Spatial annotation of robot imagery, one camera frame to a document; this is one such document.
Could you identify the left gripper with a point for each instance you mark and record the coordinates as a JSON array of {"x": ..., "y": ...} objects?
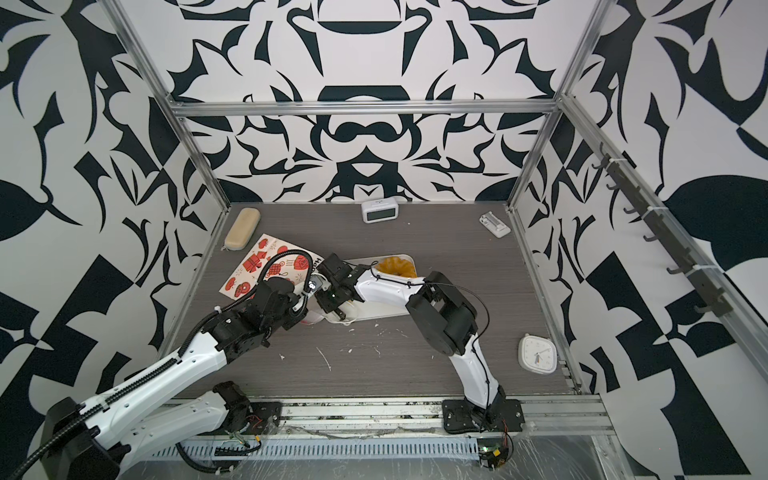
[{"x": 296, "y": 317}]

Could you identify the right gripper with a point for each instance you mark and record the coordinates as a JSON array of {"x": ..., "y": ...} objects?
[{"x": 324, "y": 303}]

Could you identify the red white paper bag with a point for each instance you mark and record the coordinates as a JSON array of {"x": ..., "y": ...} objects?
[{"x": 294, "y": 268}]

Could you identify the fake ring bread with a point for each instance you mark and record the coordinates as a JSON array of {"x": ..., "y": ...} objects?
[{"x": 397, "y": 266}]

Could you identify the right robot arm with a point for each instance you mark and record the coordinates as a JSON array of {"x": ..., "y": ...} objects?
[{"x": 447, "y": 321}]

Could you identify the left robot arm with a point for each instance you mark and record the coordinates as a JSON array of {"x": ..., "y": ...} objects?
[{"x": 103, "y": 436}]

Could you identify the white plastic tray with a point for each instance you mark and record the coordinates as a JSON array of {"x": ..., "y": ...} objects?
[{"x": 384, "y": 309}]

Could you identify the white digital clock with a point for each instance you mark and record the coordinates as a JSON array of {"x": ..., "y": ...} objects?
[{"x": 380, "y": 210}]

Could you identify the beige glasses case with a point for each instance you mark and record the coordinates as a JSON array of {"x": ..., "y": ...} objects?
[{"x": 242, "y": 229}]

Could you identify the small white device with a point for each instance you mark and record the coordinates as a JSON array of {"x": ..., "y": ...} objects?
[{"x": 494, "y": 225}]

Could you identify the white timer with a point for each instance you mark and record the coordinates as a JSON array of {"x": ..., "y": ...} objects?
[{"x": 537, "y": 355}]

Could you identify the circuit board with wires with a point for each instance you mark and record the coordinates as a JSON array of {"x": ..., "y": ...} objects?
[{"x": 493, "y": 453}]

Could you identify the wall hook rack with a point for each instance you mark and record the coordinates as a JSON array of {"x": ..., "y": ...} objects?
[{"x": 667, "y": 231}]

